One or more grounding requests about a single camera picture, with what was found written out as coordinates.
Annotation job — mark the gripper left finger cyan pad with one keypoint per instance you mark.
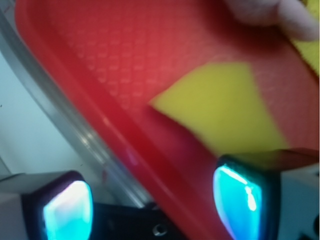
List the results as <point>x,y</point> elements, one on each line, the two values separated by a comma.
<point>57,206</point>

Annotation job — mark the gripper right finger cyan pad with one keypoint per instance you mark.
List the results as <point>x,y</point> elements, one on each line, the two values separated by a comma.
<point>246,192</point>

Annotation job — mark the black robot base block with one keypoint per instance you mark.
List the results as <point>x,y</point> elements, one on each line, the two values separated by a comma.
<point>118,222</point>

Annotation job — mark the yellow sponge with green pad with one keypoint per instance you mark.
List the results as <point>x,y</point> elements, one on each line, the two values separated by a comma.
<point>220,104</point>

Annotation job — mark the yellow cloth towel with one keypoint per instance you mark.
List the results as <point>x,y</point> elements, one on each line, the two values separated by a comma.
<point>310,51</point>

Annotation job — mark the red plastic tray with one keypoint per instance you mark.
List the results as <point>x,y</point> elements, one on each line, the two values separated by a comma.
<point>111,57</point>

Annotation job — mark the pink plush bunny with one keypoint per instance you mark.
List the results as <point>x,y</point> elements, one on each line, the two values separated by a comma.
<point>291,16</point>

